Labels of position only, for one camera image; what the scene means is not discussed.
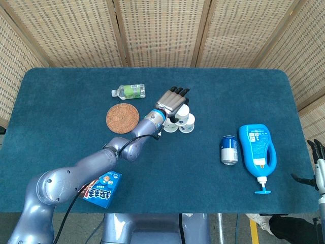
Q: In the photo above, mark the black trouser leg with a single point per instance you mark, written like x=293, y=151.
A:
x=292, y=230

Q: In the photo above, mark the grey robot torso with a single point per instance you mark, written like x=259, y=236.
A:
x=152, y=228

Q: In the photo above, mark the white cup green flower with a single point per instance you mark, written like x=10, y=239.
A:
x=170, y=127

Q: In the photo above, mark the metal table leg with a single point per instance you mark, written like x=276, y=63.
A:
x=220, y=228

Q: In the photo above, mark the blue white soda can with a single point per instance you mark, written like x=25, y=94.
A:
x=229, y=150

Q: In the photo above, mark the blue cookie box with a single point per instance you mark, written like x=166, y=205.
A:
x=104, y=193

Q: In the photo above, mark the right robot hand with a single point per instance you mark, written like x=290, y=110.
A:
x=320, y=172

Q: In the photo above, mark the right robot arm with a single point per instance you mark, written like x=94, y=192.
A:
x=322, y=218

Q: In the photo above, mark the round woven rattan coaster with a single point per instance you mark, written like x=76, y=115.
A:
x=122, y=118

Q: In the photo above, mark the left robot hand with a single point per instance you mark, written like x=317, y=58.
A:
x=170, y=101

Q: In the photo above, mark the blue detergent pump bottle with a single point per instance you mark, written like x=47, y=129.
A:
x=256, y=147

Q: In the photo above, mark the teal table cloth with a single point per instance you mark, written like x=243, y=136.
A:
x=177, y=172

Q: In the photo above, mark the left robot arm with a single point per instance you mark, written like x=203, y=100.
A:
x=89, y=165

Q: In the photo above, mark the clear bottle green label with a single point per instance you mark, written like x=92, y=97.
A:
x=130, y=91

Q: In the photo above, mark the woven folding screen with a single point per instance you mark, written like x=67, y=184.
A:
x=162, y=30

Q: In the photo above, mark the white cup blue flower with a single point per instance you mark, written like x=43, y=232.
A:
x=188, y=124
x=183, y=111

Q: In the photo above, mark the white shoe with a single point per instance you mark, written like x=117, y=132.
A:
x=259, y=220

